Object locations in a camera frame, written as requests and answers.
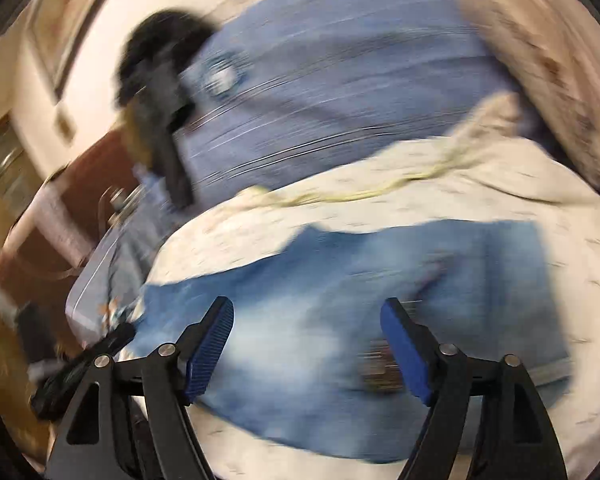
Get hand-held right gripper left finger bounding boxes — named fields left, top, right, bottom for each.
left=45, top=296, right=235, bottom=480

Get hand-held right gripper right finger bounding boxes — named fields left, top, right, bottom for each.
left=380, top=297, right=569, bottom=480

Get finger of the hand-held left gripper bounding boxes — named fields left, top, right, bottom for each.
left=72, top=322, right=137, bottom=373

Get blue denim pants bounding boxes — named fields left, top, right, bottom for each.
left=130, top=220, right=574, bottom=464

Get cream leaf-print quilt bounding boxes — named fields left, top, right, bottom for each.
left=130, top=92, right=600, bottom=480

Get brown wooden furniture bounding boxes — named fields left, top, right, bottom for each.
left=0, top=125, right=148, bottom=356

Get black cloth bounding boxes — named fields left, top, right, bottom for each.
left=116, top=9, right=217, bottom=209

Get blue plaid pillow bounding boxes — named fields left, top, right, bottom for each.
left=107, top=0, right=546, bottom=311

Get striped beige pillow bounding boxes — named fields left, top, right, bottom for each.
left=457, top=0, right=600, bottom=192

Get wall switch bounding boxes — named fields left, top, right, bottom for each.
left=54, top=112, right=77, bottom=142

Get framed wall picture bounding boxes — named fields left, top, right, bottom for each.
left=27, top=0, right=131, bottom=106

